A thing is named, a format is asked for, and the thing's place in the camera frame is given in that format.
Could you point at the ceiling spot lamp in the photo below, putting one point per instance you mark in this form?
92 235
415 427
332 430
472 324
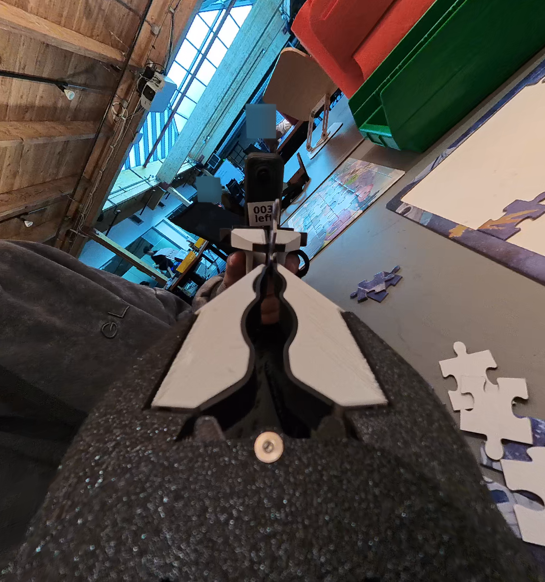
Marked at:
27 223
69 94

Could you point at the blue comet puzzle piece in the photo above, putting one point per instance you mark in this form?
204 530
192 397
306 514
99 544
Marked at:
517 216

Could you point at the grey sweater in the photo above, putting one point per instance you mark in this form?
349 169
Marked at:
72 327

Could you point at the green plastic bin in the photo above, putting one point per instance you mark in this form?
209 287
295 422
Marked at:
458 77

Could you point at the pile of jigsaw puzzle pieces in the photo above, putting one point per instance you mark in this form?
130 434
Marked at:
495 409

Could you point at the wooden jointed stand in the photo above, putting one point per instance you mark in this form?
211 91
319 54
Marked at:
320 127

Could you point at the blue framed puzzle board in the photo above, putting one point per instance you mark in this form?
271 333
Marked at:
495 159

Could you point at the plain blue puzzle piece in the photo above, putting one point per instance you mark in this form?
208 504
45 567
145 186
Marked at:
272 227

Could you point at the white ceiling device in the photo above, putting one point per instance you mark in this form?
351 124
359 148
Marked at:
156 91

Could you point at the plywood chair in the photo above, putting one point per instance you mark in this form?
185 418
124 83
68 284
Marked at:
295 82

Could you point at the red plastic bin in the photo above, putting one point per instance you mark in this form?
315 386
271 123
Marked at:
345 41

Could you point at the pink dinosaur puzzle board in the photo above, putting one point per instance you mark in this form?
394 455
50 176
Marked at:
345 204

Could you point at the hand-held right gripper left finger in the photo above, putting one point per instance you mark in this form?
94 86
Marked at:
204 359

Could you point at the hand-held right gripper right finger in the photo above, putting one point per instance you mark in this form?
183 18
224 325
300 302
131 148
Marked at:
331 359

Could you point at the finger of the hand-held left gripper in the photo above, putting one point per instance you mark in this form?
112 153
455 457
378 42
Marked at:
288 241
247 239

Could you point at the person's left hand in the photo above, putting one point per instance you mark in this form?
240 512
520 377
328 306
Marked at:
270 309

